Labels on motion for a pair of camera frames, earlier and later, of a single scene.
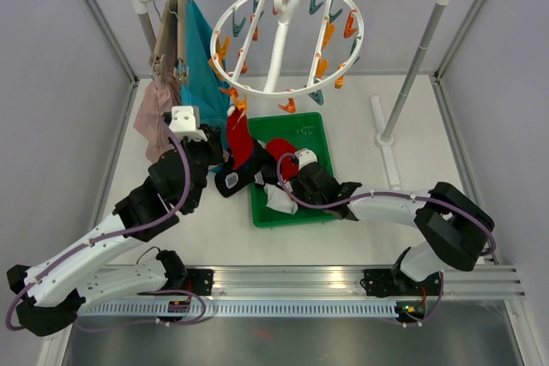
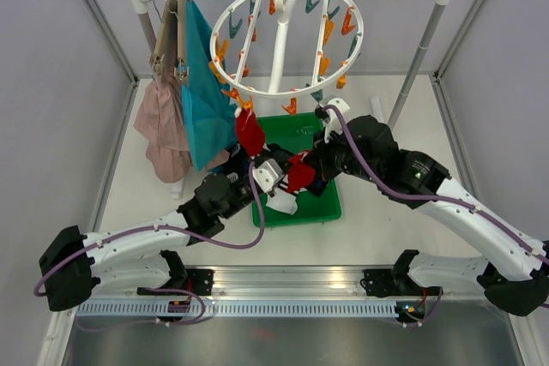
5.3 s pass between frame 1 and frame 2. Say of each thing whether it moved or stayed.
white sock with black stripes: stayed
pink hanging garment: stayed
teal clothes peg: stayed
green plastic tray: stayed
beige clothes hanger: stayed
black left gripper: moved
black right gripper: moved
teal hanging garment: stayed
